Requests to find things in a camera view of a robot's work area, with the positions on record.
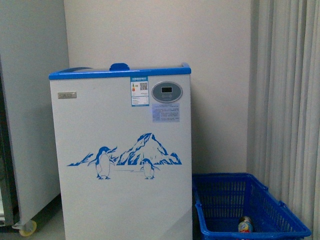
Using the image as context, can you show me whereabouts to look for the iced tea drink bottle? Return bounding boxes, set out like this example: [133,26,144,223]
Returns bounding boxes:
[238,216,254,233]

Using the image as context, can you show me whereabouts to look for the white chest freezer with penguins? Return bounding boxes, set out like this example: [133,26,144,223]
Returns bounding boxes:
[49,63,193,240]

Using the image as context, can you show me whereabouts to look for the blue plastic shopping basket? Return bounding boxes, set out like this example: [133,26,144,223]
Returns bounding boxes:
[192,173,311,240]

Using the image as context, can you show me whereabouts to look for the white vertical blinds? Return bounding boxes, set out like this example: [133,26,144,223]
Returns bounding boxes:
[246,0,320,240]

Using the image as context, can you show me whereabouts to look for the grey tall refrigerator cabinet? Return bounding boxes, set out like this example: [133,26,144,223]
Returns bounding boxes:
[0,0,69,227]

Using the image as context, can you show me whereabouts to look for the yellow caster wheel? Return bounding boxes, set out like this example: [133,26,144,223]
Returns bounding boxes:
[12,220,37,237]

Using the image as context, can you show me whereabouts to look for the blue freezer lid handle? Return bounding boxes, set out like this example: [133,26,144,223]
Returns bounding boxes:
[109,62,130,71]

